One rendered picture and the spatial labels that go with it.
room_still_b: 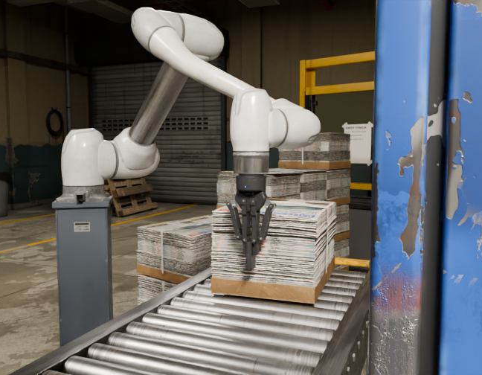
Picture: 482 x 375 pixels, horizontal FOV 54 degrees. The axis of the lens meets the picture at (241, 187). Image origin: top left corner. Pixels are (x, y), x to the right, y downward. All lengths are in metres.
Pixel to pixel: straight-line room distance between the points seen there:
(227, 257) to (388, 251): 1.10
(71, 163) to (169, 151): 8.39
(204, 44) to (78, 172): 0.67
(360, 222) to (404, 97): 3.43
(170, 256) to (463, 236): 1.98
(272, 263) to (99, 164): 0.89
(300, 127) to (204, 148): 8.61
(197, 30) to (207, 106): 8.23
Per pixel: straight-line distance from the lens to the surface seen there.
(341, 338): 1.07
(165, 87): 1.73
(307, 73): 3.76
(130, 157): 1.91
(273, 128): 1.16
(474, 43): 0.21
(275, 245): 1.24
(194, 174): 9.94
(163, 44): 1.45
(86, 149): 1.86
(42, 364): 1.01
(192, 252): 2.04
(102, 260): 1.89
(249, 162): 1.14
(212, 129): 9.74
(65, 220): 1.88
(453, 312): 0.21
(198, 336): 1.07
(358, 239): 3.64
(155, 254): 2.21
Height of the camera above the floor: 1.20
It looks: 5 degrees down
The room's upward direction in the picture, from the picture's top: straight up
